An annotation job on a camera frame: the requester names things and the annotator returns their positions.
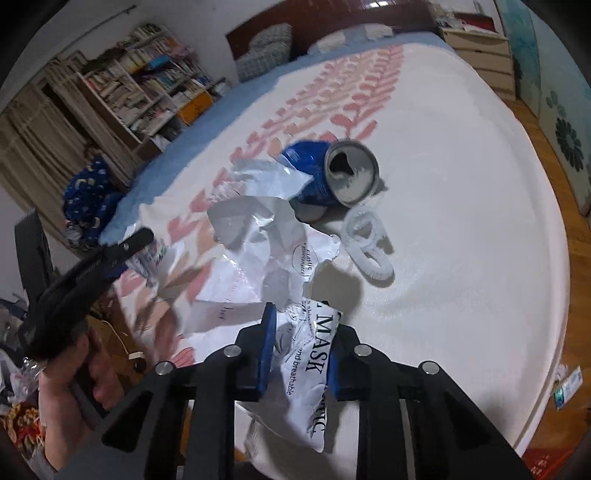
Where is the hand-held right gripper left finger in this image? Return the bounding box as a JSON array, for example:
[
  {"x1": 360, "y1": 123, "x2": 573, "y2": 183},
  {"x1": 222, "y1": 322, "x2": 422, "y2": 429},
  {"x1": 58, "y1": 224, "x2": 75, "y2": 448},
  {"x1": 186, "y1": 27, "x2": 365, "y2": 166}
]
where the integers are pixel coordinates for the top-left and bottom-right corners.
[{"x1": 58, "y1": 302, "x2": 278, "y2": 480}]

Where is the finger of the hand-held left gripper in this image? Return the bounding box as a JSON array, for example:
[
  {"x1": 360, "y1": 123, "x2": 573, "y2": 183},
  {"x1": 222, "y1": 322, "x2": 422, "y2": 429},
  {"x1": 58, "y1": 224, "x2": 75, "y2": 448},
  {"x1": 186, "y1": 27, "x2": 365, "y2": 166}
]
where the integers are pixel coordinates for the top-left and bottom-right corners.
[{"x1": 99, "y1": 227, "x2": 155, "y2": 278}]

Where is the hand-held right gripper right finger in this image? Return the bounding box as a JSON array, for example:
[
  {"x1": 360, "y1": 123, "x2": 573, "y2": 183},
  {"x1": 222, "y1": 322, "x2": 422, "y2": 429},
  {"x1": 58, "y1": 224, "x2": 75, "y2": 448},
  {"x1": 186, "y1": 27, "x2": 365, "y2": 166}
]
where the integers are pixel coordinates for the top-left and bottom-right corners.
[{"x1": 325, "y1": 320, "x2": 536, "y2": 480}]

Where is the clear plastic wrapper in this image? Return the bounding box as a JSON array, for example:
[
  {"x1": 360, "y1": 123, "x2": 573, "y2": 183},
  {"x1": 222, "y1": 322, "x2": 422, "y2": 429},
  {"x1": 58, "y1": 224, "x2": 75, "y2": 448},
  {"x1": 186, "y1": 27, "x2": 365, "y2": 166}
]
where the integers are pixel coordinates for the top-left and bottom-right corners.
[{"x1": 126, "y1": 239, "x2": 163, "y2": 283}]

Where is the white mask packaging bag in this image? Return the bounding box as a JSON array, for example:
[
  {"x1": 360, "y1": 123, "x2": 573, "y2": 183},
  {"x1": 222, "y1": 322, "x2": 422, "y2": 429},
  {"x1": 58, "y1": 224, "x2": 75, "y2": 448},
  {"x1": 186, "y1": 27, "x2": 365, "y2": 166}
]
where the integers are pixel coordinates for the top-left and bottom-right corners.
[{"x1": 185, "y1": 194, "x2": 345, "y2": 455}]

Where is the person's left hand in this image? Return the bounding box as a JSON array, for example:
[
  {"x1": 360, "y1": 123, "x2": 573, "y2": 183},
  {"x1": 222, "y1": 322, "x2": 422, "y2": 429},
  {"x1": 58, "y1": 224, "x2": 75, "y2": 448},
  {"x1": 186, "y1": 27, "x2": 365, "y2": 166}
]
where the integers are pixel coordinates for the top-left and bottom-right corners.
[{"x1": 39, "y1": 322, "x2": 126, "y2": 472}]

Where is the black box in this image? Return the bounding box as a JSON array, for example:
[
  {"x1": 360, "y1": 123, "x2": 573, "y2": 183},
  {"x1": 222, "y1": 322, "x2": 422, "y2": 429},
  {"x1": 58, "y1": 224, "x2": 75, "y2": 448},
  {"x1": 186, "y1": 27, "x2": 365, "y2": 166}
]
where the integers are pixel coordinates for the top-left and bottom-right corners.
[{"x1": 14, "y1": 209, "x2": 54, "y2": 297}]

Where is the blue patterned cloth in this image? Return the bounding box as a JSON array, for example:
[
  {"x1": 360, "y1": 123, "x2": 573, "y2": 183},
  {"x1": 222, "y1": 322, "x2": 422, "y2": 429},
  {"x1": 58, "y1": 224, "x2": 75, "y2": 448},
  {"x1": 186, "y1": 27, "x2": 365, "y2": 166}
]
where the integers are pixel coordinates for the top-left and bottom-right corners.
[{"x1": 62, "y1": 145, "x2": 123, "y2": 251}]

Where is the pile of plastic bags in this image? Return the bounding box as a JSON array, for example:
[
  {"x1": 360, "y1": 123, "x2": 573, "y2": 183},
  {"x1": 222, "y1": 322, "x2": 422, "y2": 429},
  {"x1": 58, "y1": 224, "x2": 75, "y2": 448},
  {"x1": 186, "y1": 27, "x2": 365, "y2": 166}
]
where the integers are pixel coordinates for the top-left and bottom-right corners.
[{"x1": 0, "y1": 295, "x2": 44, "y2": 416}]

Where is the blue bed sheet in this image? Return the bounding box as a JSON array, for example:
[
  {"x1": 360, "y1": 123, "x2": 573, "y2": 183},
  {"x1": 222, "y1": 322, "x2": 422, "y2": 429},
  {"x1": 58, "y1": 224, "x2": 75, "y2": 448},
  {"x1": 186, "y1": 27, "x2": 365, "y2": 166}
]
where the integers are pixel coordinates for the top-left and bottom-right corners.
[{"x1": 99, "y1": 31, "x2": 445, "y2": 246}]

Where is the beige curtain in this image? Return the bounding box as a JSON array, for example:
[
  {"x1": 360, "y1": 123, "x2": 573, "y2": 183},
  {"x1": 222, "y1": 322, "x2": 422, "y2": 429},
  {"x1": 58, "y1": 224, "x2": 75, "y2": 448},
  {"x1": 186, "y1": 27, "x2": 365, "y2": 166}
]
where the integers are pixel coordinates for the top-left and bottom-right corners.
[{"x1": 0, "y1": 59, "x2": 139, "y2": 232}]

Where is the orange storage box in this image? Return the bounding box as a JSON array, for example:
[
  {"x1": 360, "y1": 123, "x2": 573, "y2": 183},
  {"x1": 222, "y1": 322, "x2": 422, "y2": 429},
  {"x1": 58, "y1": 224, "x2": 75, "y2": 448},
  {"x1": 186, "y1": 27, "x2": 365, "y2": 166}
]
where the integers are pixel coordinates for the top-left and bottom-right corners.
[{"x1": 177, "y1": 91, "x2": 214, "y2": 126}]

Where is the white bookshelf full of books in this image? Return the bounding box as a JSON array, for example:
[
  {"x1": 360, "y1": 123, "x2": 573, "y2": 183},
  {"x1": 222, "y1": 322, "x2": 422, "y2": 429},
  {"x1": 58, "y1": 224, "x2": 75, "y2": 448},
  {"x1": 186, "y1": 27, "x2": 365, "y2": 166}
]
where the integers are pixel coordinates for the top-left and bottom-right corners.
[{"x1": 60, "y1": 23, "x2": 232, "y2": 163}]

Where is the leaf print white blanket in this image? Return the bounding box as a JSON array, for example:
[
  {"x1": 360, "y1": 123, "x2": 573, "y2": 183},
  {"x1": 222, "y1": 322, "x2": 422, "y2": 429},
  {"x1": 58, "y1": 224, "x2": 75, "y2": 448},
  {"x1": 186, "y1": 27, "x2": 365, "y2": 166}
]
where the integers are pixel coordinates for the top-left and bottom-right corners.
[{"x1": 99, "y1": 44, "x2": 570, "y2": 459}]

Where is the crushed blue drink can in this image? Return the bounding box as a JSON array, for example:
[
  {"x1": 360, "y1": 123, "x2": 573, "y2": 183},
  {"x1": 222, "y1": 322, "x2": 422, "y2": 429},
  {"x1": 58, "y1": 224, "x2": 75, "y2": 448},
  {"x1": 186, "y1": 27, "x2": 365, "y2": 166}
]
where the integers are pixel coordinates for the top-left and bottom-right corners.
[{"x1": 277, "y1": 140, "x2": 382, "y2": 209}]

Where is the checked pillow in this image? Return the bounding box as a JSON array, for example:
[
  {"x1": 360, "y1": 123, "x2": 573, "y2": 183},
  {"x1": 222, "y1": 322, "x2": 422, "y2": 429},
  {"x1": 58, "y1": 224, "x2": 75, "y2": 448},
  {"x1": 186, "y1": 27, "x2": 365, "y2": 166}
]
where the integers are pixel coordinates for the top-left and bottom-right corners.
[
  {"x1": 236, "y1": 46, "x2": 293, "y2": 83},
  {"x1": 248, "y1": 23, "x2": 294, "y2": 52}
]

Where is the small packet on floor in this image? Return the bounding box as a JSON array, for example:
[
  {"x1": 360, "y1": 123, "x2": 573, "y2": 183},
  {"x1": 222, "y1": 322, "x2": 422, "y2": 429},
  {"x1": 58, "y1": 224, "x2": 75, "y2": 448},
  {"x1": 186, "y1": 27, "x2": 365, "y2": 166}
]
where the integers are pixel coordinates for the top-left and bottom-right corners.
[{"x1": 553, "y1": 364, "x2": 583, "y2": 410}]

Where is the dark wooden cabinet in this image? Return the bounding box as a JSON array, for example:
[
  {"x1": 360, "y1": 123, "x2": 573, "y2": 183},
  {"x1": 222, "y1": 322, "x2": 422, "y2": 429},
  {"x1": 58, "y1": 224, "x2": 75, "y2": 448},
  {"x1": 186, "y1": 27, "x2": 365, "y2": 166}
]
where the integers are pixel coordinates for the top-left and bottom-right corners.
[{"x1": 225, "y1": 0, "x2": 437, "y2": 62}]

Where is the white pillow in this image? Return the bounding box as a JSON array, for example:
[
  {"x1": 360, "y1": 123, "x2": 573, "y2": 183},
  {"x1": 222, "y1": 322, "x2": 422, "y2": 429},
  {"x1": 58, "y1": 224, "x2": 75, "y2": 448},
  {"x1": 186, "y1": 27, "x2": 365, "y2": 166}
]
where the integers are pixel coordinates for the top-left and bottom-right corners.
[{"x1": 307, "y1": 23, "x2": 394, "y2": 54}]

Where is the flower print wardrobe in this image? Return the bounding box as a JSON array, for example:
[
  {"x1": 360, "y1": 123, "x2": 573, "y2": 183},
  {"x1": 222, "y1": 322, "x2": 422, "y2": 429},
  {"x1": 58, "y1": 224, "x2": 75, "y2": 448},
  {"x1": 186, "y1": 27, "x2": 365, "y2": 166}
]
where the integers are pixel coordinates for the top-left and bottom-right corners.
[{"x1": 496, "y1": 0, "x2": 591, "y2": 219}]

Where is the light wooden nightstand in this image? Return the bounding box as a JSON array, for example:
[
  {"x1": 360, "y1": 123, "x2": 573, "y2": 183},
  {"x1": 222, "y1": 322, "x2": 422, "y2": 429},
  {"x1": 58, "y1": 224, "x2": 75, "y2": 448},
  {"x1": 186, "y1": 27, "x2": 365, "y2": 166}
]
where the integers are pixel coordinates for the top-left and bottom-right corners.
[{"x1": 438, "y1": 18, "x2": 516, "y2": 103}]

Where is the red book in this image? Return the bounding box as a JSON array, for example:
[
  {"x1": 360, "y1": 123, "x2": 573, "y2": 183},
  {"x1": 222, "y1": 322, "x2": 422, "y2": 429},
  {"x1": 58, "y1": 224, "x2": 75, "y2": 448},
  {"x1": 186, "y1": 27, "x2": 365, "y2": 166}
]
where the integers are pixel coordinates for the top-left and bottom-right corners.
[{"x1": 455, "y1": 14, "x2": 496, "y2": 33}]

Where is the white fuzzy hair tie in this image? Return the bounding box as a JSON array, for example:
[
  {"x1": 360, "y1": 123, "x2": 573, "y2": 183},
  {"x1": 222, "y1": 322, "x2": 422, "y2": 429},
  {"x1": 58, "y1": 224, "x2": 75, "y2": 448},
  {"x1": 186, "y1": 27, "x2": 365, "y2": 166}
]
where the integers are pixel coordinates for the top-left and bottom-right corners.
[{"x1": 341, "y1": 203, "x2": 396, "y2": 283}]

